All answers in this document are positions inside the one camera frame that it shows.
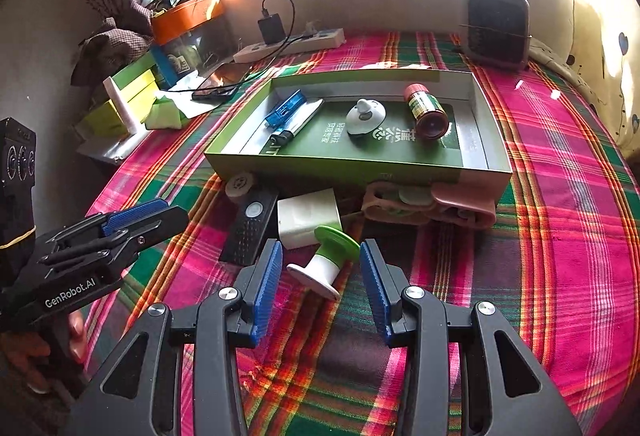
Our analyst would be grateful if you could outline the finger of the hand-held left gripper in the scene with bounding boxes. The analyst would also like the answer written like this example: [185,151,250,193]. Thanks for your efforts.
[47,198,171,251]
[39,207,191,275]

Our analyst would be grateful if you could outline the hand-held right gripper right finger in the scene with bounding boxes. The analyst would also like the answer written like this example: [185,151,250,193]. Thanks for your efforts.
[359,238,583,436]

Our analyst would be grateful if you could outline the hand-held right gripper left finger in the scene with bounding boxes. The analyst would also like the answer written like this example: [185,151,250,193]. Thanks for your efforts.
[62,238,284,436]

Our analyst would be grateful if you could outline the green and white spool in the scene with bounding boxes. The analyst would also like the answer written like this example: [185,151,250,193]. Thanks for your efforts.
[286,225,362,301]

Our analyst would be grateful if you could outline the black remote control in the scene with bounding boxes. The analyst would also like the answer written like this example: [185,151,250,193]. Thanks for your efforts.
[219,188,279,267]

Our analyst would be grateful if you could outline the pink and mint case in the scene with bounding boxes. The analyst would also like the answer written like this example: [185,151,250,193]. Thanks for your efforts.
[362,183,441,225]

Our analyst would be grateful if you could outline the white plug adapter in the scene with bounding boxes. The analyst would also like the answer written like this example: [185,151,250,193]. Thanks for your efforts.
[276,188,343,249]

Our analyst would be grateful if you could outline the small white round cap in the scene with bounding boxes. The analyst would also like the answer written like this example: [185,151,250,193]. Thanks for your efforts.
[225,171,257,204]

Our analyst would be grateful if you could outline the pink oval case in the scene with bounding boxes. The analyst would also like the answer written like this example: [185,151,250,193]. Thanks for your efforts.
[431,183,497,231]

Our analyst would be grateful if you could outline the large green cardboard box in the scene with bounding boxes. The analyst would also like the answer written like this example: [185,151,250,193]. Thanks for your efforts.
[204,68,513,207]

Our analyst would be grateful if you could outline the white round panda case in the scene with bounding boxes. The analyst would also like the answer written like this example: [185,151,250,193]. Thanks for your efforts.
[346,98,387,139]

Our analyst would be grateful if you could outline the blue transparent case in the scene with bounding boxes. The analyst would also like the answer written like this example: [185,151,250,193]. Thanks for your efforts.
[264,90,307,131]

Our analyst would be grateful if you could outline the black and silver pen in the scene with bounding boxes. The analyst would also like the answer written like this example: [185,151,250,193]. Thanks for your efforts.
[267,98,326,147]

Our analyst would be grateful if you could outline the red-lid brown bottle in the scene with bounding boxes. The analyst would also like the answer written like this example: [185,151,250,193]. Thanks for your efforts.
[404,83,447,140]

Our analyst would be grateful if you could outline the person's left hand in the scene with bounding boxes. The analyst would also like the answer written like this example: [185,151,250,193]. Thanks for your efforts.
[0,310,90,394]

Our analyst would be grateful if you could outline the yellow cardboard box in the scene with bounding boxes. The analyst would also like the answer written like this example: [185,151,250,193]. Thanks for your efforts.
[80,68,161,139]

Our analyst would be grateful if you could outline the green cloth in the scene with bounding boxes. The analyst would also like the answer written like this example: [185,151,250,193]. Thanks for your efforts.
[147,90,193,131]

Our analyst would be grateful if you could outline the white tube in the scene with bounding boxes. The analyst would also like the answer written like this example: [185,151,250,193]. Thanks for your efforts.
[102,76,140,137]

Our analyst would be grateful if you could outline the small light green box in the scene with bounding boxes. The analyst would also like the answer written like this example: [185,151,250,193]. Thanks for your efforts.
[111,52,161,99]

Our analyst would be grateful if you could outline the blue picture box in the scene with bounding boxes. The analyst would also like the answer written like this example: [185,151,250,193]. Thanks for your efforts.
[150,44,193,89]

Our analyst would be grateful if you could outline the black smartphone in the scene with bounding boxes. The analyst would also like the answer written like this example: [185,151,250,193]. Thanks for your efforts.
[191,62,253,102]

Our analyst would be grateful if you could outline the brown checked cloth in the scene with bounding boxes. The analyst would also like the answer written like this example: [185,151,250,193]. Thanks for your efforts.
[70,16,153,86]

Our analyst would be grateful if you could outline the glass tank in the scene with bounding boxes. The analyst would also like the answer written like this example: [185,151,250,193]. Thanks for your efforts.
[160,16,236,76]

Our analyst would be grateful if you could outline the orange tray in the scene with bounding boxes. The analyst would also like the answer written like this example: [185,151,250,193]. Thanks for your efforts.
[150,0,224,44]

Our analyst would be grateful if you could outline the black charger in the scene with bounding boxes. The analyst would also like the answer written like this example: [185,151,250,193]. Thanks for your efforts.
[257,0,296,45]

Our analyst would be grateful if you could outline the white power strip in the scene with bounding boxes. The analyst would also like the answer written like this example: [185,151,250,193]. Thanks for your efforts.
[232,26,347,65]

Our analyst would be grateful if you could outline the grey desktop fan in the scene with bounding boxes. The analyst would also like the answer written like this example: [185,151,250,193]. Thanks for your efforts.
[461,0,532,71]

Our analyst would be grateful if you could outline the heart print curtain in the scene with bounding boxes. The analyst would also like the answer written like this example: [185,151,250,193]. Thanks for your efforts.
[525,0,640,167]

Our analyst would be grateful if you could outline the black cable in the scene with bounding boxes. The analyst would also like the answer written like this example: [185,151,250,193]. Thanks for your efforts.
[170,30,313,94]

